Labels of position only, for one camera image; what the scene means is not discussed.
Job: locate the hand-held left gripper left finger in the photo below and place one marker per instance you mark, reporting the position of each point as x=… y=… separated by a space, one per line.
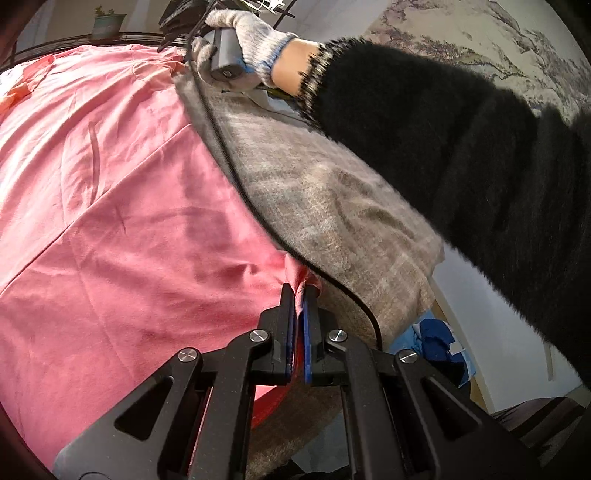
x=290 y=332

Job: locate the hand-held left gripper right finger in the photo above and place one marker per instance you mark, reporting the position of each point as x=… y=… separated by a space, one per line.
x=308 y=337

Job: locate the pink t-shirt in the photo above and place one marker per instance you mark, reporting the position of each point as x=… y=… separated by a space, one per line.
x=115 y=207

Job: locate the person's right forearm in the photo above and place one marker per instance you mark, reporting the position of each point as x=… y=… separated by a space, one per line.
x=438 y=138

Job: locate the person's right hand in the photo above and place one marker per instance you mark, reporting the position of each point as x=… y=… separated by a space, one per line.
x=258 y=41

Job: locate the potted plant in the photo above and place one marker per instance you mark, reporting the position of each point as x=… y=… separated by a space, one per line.
x=108 y=23

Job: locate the blue cloth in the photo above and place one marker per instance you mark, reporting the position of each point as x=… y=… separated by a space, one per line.
x=436 y=339

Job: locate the grey plaid blanket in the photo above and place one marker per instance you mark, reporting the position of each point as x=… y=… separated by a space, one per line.
x=314 y=184

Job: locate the black metal rack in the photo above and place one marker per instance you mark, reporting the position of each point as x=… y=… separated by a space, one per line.
x=69 y=42

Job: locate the dark wooden furniture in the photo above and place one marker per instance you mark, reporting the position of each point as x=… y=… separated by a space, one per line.
x=540 y=424

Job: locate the landscape wall poster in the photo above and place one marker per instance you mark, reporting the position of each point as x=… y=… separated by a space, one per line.
x=461 y=27

